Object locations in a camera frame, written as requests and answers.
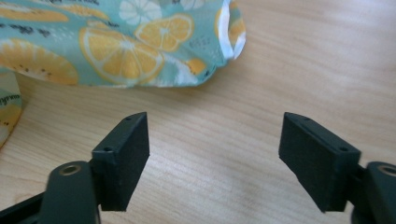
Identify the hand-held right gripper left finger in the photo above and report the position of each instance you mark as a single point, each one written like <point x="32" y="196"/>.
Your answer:
<point x="123" y="161"/>

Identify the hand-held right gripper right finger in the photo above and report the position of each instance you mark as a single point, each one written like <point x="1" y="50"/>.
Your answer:
<point x="317" y="161"/>

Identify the lemon print fabric bag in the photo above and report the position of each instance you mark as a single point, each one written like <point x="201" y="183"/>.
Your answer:
<point x="124" y="53"/>

